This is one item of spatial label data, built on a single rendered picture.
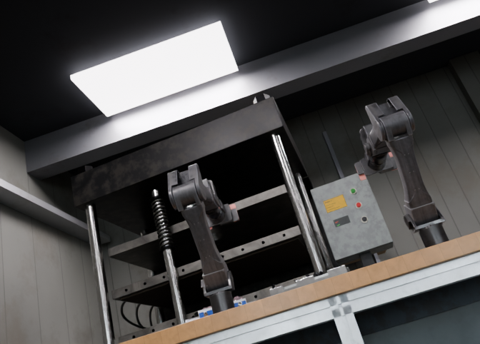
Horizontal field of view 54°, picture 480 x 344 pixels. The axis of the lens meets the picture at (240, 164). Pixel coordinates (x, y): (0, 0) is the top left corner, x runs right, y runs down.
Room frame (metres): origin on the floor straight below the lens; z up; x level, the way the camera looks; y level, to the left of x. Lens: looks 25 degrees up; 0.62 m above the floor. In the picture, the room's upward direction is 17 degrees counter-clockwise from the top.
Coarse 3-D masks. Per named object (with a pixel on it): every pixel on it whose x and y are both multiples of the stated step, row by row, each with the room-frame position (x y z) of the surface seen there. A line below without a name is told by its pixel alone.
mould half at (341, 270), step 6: (330, 270) 1.56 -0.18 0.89; (336, 270) 1.56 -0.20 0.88; (342, 270) 1.55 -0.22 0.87; (348, 270) 1.81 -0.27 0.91; (312, 276) 1.57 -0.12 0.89; (324, 276) 1.56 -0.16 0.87; (330, 276) 1.56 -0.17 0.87; (300, 282) 1.58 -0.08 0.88; (306, 282) 1.57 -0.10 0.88; (312, 282) 1.57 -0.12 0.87; (276, 288) 1.59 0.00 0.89; (282, 288) 1.59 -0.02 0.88; (288, 288) 1.59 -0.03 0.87; (294, 288) 1.58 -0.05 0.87
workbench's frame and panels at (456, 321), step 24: (456, 288) 1.48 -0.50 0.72; (360, 312) 1.53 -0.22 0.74; (384, 312) 1.52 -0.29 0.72; (408, 312) 1.51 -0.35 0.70; (432, 312) 1.50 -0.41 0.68; (456, 312) 1.49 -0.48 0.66; (288, 336) 1.57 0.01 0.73; (312, 336) 1.56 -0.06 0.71; (336, 336) 1.55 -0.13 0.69; (384, 336) 1.53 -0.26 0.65; (408, 336) 1.51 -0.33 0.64; (432, 336) 1.50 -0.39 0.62; (456, 336) 1.49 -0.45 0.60
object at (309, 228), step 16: (272, 144) 2.32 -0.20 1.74; (288, 160) 2.33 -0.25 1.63; (288, 176) 2.30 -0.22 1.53; (288, 192) 2.32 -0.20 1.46; (304, 192) 2.98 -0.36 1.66; (304, 208) 2.32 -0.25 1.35; (96, 224) 2.53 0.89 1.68; (304, 224) 2.30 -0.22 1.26; (96, 240) 2.52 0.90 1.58; (304, 240) 2.32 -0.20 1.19; (320, 240) 2.97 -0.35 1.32; (96, 256) 2.51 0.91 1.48; (320, 256) 2.31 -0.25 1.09; (96, 272) 2.51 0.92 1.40; (96, 288) 2.52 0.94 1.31; (160, 320) 3.18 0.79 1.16; (112, 336) 2.52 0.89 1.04
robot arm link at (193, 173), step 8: (192, 168) 1.23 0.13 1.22; (168, 176) 1.24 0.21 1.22; (176, 176) 1.23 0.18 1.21; (184, 176) 1.26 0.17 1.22; (192, 176) 1.21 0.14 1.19; (200, 176) 1.25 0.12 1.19; (168, 184) 1.22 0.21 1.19; (176, 184) 1.21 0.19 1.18; (200, 184) 1.22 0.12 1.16; (168, 192) 1.21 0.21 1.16; (200, 192) 1.20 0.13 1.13; (208, 192) 1.40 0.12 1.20; (208, 200) 1.41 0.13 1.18; (176, 208) 1.23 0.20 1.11; (208, 208) 1.47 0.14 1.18
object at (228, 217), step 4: (224, 204) 1.63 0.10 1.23; (228, 204) 1.63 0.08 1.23; (228, 208) 1.63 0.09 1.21; (228, 212) 1.63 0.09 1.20; (220, 216) 1.59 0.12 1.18; (224, 216) 1.63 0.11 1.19; (228, 216) 1.63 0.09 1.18; (208, 220) 1.64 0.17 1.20; (212, 220) 1.60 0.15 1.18; (216, 220) 1.60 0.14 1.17; (220, 220) 1.61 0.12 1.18; (224, 220) 1.63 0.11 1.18; (228, 220) 1.63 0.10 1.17; (212, 224) 1.63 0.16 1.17; (216, 224) 1.63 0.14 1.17
